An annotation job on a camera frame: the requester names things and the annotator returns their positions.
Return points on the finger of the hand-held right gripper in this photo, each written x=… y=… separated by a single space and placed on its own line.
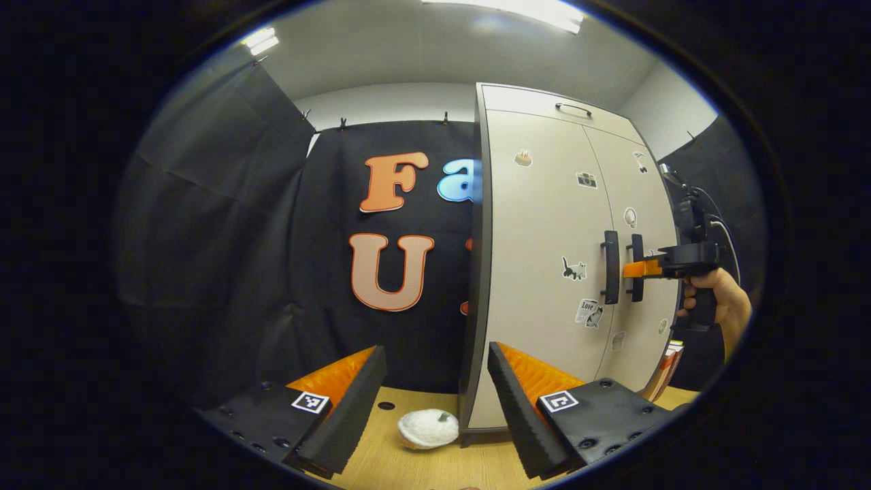
x=643 y=269

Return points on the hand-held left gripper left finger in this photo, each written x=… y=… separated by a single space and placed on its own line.
x=354 y=408

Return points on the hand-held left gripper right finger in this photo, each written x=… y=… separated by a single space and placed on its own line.
x=520 y=408

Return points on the beige cabinet door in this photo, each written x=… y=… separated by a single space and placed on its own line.
x=537 y=306
x=646 y=204

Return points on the beige double-door shoe cabinet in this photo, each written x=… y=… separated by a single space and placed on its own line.
x=480 y=272

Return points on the beige cabinet drawer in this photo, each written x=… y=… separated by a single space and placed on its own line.
x=531 y=102

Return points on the white pumpkin ornament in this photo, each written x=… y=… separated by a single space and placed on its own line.
x=429 y=427

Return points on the white and orange book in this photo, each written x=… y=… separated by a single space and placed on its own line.
x=670 y=357

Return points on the black backdrop cloth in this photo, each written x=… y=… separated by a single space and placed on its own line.
x=272 y=238

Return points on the large ceiling light panel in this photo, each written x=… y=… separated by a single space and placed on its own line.
x=517 y=10

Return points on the small ceiling light panel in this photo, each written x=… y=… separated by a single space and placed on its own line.
x=262 y=41

